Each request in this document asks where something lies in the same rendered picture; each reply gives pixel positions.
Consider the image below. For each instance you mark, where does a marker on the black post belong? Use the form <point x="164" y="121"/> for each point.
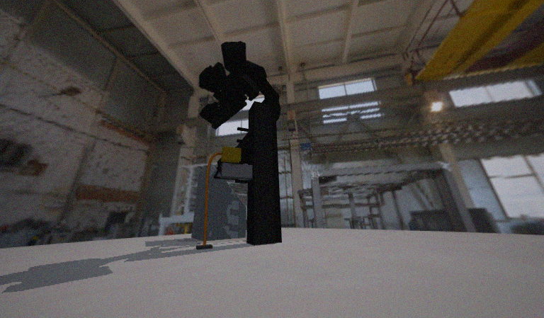
<point x="263" y="194"/>

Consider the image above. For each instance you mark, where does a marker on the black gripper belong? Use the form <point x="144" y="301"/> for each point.
<point x="231" y="100"/>

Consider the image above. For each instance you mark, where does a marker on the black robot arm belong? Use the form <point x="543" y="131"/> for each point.
<point x="234" y="54"/>

